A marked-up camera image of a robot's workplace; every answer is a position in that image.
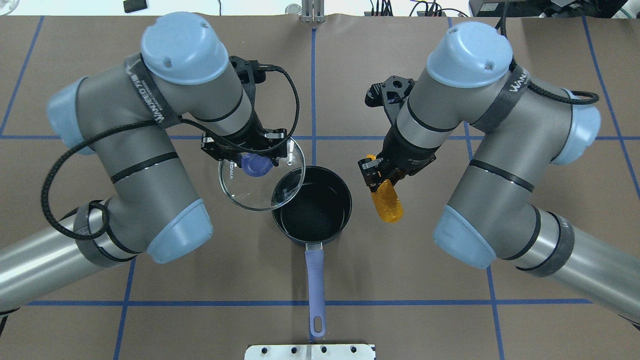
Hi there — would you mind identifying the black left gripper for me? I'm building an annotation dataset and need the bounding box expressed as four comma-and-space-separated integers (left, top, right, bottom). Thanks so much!
201, 117, 295, 166

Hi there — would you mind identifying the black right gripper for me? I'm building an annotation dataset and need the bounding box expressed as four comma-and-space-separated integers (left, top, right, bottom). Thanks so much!
358, 127, 437, 193

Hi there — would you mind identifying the yellow toy corn cob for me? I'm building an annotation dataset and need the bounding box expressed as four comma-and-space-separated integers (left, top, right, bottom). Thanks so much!
371, 179, 404, 223

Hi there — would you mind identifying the glass pot lid purple knob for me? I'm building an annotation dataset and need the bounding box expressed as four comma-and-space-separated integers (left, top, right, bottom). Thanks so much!
218, 138, 306, 212

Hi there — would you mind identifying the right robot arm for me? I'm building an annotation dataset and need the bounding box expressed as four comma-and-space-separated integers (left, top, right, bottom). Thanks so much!
358, 22, 640, 327

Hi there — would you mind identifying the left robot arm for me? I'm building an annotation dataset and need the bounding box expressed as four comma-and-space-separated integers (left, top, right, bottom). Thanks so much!
1, 11, 292, 318

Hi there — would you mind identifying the brown paper table cover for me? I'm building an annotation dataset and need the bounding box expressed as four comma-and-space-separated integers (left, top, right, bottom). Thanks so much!
1, 14, 639, 360

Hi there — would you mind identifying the small black device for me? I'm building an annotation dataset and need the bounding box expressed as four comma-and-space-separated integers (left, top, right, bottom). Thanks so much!
122, 0, 149, 14

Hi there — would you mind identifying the black monitor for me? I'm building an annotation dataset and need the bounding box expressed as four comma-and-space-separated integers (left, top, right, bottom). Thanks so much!
468, 0, 627, 19

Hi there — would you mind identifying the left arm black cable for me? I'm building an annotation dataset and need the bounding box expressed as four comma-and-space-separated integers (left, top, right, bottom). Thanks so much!
41, 64, 301, 242

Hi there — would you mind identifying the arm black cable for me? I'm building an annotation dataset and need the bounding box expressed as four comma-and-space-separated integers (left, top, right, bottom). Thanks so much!
495, 0, 600, 106
41, 64, 301, 242

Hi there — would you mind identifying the dark blue saucepan purple handle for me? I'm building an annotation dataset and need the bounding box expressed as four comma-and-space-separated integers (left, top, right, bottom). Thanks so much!
272, 165, 352, 340

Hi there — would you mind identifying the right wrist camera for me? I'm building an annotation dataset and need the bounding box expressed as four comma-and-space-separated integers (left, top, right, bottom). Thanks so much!
364, 75, 416, 125

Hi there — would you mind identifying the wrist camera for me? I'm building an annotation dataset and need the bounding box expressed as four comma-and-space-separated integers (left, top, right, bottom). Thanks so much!
228, 55, 266, 98
364, 75, 416, 125

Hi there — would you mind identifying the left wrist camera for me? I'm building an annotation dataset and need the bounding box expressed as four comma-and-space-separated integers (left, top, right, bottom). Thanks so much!
228, 55, 266, 98

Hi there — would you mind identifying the aluminium frame post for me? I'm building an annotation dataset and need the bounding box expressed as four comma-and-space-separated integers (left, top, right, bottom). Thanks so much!
300, 0, 326, 24

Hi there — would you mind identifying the black cable hub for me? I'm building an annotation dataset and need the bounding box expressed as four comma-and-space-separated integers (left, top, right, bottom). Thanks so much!
409, 0, 447, 18

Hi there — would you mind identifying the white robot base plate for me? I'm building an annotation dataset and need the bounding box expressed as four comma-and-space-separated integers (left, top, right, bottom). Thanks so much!
244, 343, 377, 360

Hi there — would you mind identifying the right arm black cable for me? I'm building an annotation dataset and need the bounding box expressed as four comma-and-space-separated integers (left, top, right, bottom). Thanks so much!
495, 0, 600, 106

